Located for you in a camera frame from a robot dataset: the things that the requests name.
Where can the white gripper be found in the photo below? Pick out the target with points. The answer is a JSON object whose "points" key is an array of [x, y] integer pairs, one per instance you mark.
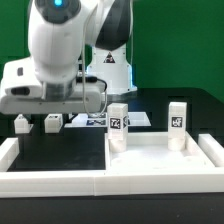
{"points": [[28, 100]]}

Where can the white square table top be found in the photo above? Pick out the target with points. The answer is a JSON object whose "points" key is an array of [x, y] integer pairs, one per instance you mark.
{"points": [[149, 151]]}

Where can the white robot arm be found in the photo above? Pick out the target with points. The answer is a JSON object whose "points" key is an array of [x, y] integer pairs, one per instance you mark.
{"points": [[51, 78]]}

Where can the white marker sheet with tags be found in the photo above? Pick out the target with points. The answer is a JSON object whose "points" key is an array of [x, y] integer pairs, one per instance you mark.
{"points": [[135, 119]]}

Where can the white U-shaped obstacle fence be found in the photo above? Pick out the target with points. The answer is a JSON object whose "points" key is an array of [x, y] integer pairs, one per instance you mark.
{"points": [[107, 182]]}

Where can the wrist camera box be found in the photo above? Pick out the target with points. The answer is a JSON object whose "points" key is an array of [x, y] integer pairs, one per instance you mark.
{"points": [[19, 80]]}

